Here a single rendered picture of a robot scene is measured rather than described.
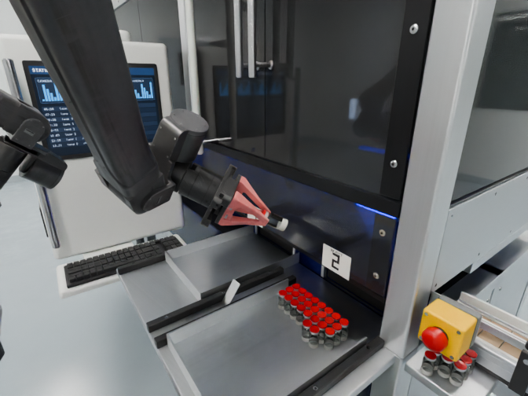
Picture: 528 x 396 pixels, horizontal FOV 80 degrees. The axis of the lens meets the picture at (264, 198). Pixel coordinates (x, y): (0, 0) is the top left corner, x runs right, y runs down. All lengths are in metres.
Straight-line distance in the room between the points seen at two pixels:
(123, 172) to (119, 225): 0.98
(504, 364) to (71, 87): 0.80
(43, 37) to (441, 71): 0.50
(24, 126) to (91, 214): 0.66
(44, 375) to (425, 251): 1.95
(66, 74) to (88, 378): 1.86
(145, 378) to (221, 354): 1.22
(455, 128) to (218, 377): 0.61
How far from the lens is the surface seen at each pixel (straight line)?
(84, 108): 0.31
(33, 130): 0.73
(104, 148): 0.36
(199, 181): 0.50
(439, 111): 0.58
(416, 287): 0.67
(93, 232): 1.36
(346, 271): 0.77
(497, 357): 0.81
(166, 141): 0.46
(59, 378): 2.12
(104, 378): 2.02
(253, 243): 1.12
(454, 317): 0.68
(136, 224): 1.38
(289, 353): 0.74
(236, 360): 0.73
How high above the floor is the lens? 1.42
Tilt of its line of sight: 21 degrees down
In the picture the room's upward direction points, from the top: straight up
